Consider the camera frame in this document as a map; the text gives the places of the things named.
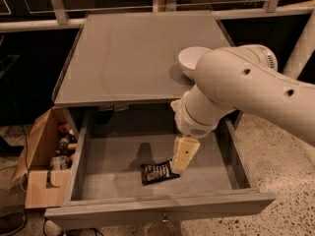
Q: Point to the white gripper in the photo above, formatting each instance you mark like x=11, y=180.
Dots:
x=187, y=123

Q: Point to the black rxbar chocolate wrapper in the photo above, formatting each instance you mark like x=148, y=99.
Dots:
x=155, y=173

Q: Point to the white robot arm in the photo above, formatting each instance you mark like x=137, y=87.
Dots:
x=244, y=78

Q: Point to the metal drawer knob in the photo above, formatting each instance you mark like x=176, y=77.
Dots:
x=165, y=219

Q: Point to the grey open top drawer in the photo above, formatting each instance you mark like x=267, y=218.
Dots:
x=106, y=187

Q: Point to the grey cabinet with counter top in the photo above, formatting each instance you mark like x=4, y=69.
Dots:
x=125, y=68

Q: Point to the white ceramic bowl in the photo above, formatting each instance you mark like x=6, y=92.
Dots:
x=188, y=59

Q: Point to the dark bottle in box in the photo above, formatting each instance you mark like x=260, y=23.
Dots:
x=63, y=144

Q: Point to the clear jar in box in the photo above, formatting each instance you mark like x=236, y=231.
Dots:
x=61, y=162

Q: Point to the cardboard box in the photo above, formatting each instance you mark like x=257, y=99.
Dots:
x=45, y=188

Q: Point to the metal railing frame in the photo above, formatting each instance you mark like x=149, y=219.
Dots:
x=27, y=15

